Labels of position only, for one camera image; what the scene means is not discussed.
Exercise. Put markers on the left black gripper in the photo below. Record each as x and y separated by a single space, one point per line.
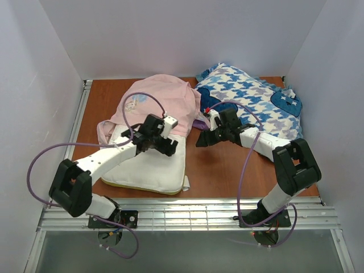
164 143

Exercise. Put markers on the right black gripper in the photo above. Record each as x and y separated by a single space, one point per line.
212 135

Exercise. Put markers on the white pillow yellow edge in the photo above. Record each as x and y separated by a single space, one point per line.
153 171

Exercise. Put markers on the pink pillowcase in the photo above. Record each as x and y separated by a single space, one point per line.
157 95

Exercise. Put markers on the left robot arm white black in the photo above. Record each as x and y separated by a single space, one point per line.
72 185

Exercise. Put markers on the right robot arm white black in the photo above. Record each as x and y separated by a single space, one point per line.
295 166

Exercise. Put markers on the blue white houndstooth pillow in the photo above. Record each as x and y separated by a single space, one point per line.
274 110

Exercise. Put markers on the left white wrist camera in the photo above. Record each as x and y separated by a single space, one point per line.
169 123

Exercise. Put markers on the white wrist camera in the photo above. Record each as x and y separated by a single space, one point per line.
169 123
213 117

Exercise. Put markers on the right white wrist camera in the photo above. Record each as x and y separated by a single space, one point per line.
213 117

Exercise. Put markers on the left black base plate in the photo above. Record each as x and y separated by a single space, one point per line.
128 218

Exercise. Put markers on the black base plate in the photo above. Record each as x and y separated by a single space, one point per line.
128 218
250 217

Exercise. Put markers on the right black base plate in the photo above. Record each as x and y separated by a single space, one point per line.
250 217

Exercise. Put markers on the aluminium left side rail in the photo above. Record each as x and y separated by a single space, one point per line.
80 110

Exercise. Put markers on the aluminium rail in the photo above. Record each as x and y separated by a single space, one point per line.
80 110
212 214

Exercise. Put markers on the aluminium front rail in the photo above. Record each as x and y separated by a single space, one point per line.
212 214

